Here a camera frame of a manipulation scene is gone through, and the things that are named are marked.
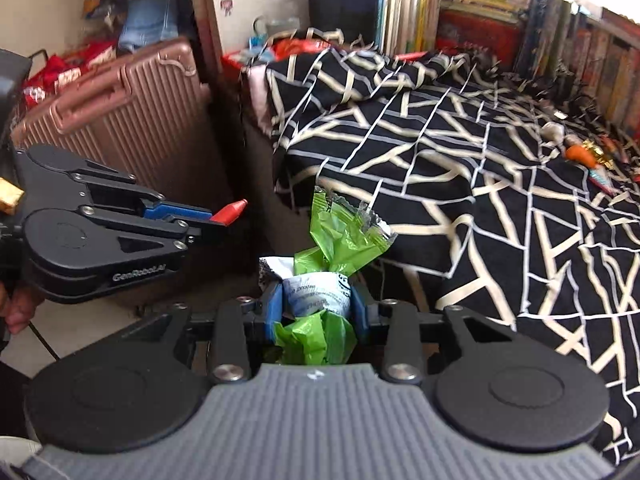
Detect red plastic bag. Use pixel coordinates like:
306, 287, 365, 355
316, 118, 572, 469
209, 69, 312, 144
221, 37, 333, 72

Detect black cable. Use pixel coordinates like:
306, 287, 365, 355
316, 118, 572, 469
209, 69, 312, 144
27, 317, 63, 361

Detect pink ribbed suitcase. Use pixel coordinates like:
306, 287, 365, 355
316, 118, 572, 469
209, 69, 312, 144
10, 35, 238, 313

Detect pink bed sheet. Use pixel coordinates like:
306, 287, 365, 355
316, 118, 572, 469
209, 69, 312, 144
241, 64, 281, 137

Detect red snack bag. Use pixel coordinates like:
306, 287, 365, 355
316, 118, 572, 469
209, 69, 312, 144
22, 41, 119, 107

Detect red box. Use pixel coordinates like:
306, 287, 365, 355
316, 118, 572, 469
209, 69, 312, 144
436, 10, 525, 70

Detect brown bed base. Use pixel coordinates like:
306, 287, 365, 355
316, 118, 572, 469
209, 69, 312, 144
220, 85, 321, 281

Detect orange wrapper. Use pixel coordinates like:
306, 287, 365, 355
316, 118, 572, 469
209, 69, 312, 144
565, 144, 598, 168

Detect gold wrapper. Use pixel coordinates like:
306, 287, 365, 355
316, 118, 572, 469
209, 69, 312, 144
582, 141, 620, 171

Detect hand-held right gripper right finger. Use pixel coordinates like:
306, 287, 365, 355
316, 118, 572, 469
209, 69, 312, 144
350, 284, 517, 386

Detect beige upright books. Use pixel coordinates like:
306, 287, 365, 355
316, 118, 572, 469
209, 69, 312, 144
377, 0, 443, 57

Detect dark red wrapper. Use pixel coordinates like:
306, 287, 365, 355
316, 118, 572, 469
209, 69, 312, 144
602, 135, 632, 162

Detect black white patterned blanket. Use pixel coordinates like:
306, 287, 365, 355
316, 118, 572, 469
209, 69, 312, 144
265, 30, 640, 466

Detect person's left hand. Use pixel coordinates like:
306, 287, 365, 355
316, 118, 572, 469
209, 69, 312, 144
0, 280, 47, 336

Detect green white wrapper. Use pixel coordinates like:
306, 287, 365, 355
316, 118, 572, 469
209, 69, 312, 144
258, 184, 397, 367

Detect wooden door frame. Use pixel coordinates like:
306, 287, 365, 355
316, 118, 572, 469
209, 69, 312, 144
184, 0, 226, 78

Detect folded blue jeans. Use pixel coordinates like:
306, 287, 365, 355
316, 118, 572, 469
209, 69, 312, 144
117, 0, 180, 55

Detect teal red wrapper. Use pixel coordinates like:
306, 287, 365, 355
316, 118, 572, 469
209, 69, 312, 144
587, 166, 617, 195

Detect tall dark upright books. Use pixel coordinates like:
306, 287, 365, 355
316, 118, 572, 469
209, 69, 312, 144
515, 0, 573, 78

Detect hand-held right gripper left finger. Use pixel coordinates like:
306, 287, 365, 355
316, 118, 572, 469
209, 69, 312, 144
120, 282, 284, 385

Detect long row of upright books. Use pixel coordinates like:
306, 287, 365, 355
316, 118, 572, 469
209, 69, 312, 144
565, 5, 640, 133

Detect yellow cloth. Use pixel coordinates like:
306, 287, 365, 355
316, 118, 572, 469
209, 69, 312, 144
0, 179, 25, 211

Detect blue orange packet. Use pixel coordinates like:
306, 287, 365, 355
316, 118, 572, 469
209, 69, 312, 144
82, 0, 126, 21

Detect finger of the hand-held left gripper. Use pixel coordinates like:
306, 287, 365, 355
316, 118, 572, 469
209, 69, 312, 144
71, 171, 214, 222
79, 206, 224, 262

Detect black tangled cables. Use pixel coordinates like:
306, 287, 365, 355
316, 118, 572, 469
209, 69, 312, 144
517, 72, 608, 121

